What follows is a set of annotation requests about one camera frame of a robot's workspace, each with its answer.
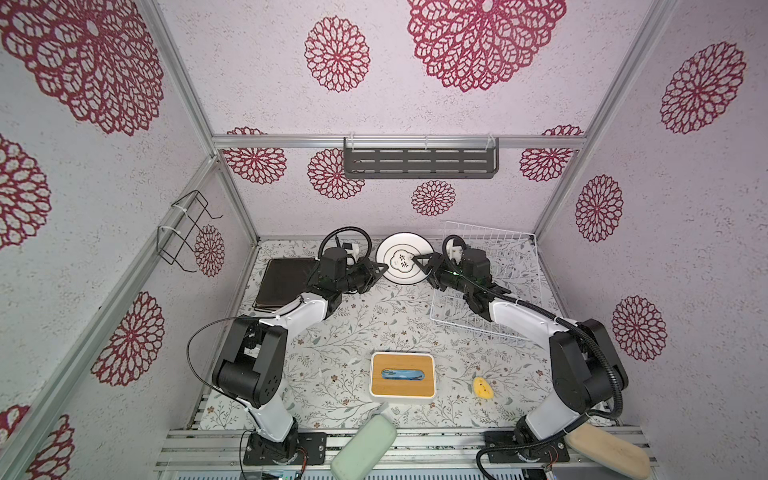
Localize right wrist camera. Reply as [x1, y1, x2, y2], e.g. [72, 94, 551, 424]
[446, 246, 464, 265]

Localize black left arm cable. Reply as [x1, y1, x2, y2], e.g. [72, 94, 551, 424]
[316, 226, 373, 265]

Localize yellow sponge piece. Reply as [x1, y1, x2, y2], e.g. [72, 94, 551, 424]
[472, 377, 494, 400]

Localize small white round plate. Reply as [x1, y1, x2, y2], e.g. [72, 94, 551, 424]
[375, 232, 434, 286]

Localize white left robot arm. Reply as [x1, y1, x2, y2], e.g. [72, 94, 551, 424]
[211, 245, 388, 464]

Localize grey wall shelf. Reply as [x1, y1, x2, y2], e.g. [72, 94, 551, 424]
[342, 137, 499, 180]

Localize white wire dish rack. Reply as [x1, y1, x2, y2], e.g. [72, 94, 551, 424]
[428, 220, 546, 340]

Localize black wire wall basket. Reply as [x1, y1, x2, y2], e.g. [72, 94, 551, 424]
[155, 189, 223, 274]

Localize beige padded cushion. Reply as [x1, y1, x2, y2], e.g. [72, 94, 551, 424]
[565, 423, 652, 479]

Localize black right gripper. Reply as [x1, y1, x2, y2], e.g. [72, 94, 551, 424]
[414, 253, 474, 299]

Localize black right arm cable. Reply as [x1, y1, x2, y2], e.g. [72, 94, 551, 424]
[442, 233, 625, 480]

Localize white wooden tissue box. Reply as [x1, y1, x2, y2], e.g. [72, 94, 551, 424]
[369, 351, 437, 403]

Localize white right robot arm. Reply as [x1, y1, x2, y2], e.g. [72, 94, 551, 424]
[412, 247, 629, 450]

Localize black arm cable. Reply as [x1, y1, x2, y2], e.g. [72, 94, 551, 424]
[316, 226, 373, 265]
[442, 233, 625, 480]

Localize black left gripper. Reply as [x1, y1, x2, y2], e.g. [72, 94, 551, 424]
[338, 256, 389, 294]

